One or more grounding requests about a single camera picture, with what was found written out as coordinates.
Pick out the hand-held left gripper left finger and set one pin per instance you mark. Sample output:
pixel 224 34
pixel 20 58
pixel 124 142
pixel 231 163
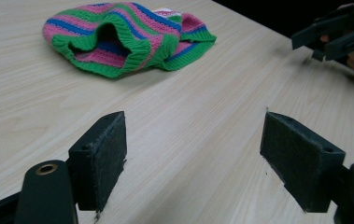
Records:
pixel 98 161

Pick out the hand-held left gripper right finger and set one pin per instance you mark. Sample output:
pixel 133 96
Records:
pixel 299 165

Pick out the striped knitted pet sweater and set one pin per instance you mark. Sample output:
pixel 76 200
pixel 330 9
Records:
pixel 134 34

